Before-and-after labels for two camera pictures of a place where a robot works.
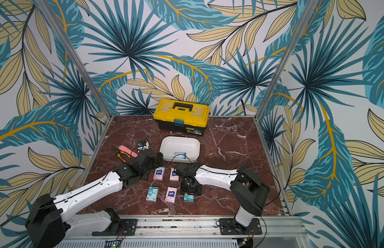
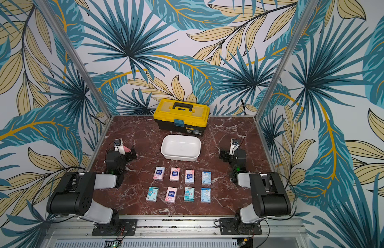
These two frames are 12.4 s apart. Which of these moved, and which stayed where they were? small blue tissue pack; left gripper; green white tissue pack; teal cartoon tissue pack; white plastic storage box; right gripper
Moved: left gripper; right gripper; small blue tissue pack
Stayed: green white tissue pack; white plastic storage box; teal cartoon tissue pack
